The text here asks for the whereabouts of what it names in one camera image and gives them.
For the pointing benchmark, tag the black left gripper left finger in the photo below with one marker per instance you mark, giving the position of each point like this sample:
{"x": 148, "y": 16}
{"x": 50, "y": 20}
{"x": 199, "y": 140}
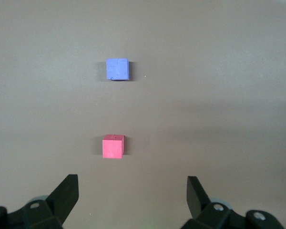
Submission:
{"x": 52, "y": 210}

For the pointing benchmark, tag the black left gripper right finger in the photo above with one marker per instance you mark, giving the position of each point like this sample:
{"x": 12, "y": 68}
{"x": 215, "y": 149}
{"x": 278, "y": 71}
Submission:
{"x": 205, "y": 212}

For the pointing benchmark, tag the red foam block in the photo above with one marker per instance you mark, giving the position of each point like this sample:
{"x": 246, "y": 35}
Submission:
{"x": 112, "y": 148}

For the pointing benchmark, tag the brown table mat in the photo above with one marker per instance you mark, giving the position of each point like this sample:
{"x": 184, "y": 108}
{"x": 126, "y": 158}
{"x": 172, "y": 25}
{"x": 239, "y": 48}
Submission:
{"x": 205, "y": 95}

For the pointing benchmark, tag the purple foam block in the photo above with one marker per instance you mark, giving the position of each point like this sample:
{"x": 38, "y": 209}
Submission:
{"x": 117, "y": 69}

